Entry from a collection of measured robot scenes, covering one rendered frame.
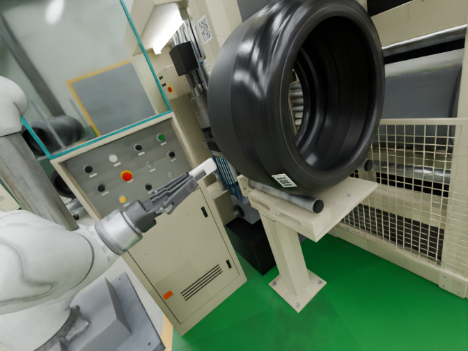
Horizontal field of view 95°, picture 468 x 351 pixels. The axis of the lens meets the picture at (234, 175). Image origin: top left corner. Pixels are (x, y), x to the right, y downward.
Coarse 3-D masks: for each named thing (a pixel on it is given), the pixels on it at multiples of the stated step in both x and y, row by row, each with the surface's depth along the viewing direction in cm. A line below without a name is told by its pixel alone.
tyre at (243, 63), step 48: (288, 0) 48; (336, 0) 51; (240, 48) 51; (288, 48) 47; (336, 48) 77; (240, 96) 50; (336, 96) 88; (240, 144) 56; (288, 144) 52; (336, 144) 86; (288, 192) 65
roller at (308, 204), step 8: (256, 184) 89; (272, 192) 81; (280, 192) 78; (288, 200) 74; (296, 200) 71; (304, 200) 68; (312, 200) 67; (320, 200) 66; (304, 208) 70; (312, 208) 66; (320, 208) 66
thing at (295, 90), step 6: (294, 84) 110; (300, 84) 106; (294, 90) 115; (300, 90) 117; (288, 96) 114; (294, 96) 112; (300, 96) 109; (294, 102) 115; (300, 102) 112; (294, 108) 115; (300, 108) 112; (294, 114) 119; (300, 114) 115; (294, 120) 120; (300, 120) 116; (294, 126) 121
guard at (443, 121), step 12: (384, 120) 83; (396, 120) 79; (408, 120) 76; (420, 120) 74; (432, 120) 71; (444, 120) 68; (456, 120) 66; (432, 144) 75; (372, 156) 94; (396, 156) 86; (444, 168) 75; (456, 168) 72; (432, 180) 80; (372, 192) 103; (420, 192) 86; (396, 204) 96; (420, 204) 88; (444, 204) 81; (348, 216) 123; (360, 216) 117; (372, 216) 110; (396, 216) 99; (420, 216) 90; (348, 228) 129; (372, 228) 114; (396, 228) 102; (408, 228) 97; (420, 228) 92; (372, 240) 117; (396, 240) 105; (444, 240) 87; (396, 252) 108; (408, 252) 103; (420, 252) 98; (432, 252) 93; (432, 264) 96; (456, 276) 89
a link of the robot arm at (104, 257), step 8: (72, 232) 40; (80, 232) 41; (88, 232) 43; (96, 232) 43; (88, 240) 40; (96, 240) 42; (96, 248) 41; (104, 248) 43; (96, 256) 40; (104, 256) 42; (112, 256) 44; (96, 264) 40; (104, 264) 43; (112, 264) 46; (88, 272) 38; (96, 272) 41; (88, 280) 41; (72, 288) 38; (80, 288) 41; (64, 296) 41; (40, 304) 40; (48, 304) 41
